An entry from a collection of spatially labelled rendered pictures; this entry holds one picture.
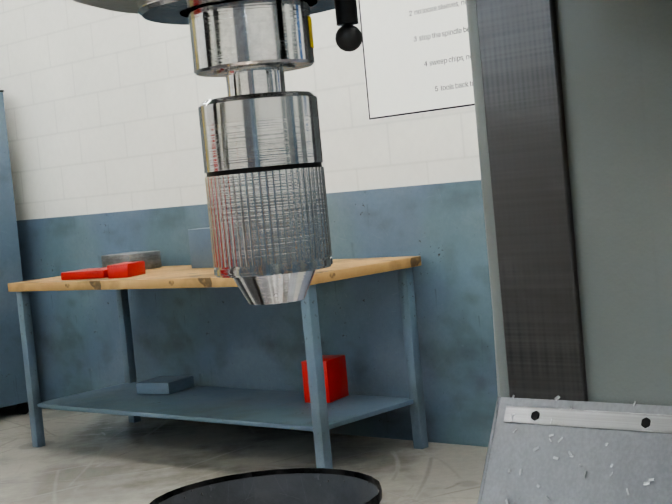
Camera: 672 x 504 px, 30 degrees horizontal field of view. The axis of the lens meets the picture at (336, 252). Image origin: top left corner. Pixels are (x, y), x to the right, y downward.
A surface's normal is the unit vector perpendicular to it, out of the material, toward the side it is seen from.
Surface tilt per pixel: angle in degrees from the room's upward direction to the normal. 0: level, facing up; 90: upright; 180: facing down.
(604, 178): 90
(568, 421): 63
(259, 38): 90
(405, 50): 90
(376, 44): 90
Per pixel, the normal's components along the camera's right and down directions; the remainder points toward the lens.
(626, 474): -0.63, -0.37
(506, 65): -0.66, 0.10
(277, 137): 0.30, 0.02
